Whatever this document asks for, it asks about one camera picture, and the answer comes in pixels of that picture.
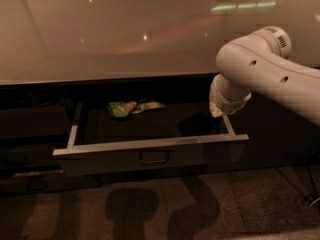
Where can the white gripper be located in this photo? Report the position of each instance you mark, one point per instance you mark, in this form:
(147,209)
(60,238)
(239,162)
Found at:
(225,103)

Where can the dark drawer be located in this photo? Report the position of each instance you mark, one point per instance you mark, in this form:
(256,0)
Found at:
(31,156)
(178,135)
(44,182)
(33,122)

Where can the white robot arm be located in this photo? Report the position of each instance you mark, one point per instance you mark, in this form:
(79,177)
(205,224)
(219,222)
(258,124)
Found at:
(259,63)

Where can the dark cabinet door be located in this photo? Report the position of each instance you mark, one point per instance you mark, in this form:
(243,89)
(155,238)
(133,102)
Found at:
(277,136)

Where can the green snack bag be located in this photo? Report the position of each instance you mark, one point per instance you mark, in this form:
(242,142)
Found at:
(125,109)

